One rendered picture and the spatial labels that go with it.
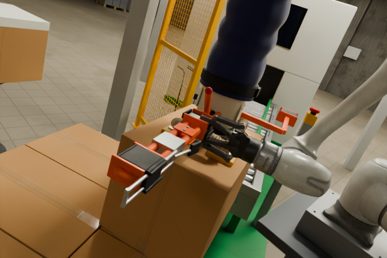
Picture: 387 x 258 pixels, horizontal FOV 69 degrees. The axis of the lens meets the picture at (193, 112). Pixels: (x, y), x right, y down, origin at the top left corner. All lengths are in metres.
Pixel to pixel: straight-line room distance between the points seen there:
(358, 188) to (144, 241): 0.78
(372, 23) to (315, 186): 11.91
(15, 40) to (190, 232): 1.53
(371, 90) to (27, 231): 1.16
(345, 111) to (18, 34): 1.77
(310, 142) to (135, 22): 1.81
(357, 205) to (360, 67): 11.39
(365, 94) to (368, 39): 11.66
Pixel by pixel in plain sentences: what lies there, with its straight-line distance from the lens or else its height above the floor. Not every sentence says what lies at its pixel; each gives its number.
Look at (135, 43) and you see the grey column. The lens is 2.44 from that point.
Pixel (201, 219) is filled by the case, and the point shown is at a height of 0.81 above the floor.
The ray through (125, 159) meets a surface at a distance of 0.56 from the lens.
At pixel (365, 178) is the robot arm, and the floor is 1.05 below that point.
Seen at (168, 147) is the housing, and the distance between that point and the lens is 0.66.
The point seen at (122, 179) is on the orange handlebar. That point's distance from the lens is 0.55.
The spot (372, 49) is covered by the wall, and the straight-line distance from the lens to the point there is 12.48.
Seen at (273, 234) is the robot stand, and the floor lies 0.75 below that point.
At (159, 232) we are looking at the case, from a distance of 1.06.
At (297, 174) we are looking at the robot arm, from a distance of 0.83.
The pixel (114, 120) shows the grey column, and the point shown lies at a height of 0.25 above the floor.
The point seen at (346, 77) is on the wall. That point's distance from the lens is 12.55.
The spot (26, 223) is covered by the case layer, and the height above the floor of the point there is 0.54.
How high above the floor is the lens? 1.40
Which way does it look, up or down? 20 degrees down
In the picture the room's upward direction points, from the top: 19 degrees clockwise
